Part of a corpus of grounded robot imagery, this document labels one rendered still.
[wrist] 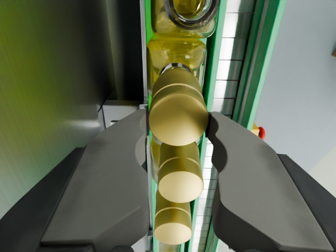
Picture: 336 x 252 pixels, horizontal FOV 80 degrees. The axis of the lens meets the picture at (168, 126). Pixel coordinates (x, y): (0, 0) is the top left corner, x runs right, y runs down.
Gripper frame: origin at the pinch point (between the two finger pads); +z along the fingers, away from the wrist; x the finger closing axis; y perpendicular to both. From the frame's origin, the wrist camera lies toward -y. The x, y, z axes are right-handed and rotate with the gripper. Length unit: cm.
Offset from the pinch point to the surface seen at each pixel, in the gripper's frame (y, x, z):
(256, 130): 21.2, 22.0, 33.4
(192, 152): 4.4, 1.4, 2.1
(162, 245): 66, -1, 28
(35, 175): 7.3, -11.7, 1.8
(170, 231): 11.2, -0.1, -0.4
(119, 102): 12.9, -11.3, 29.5
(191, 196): 6.7, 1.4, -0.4
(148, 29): -2.6, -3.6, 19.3
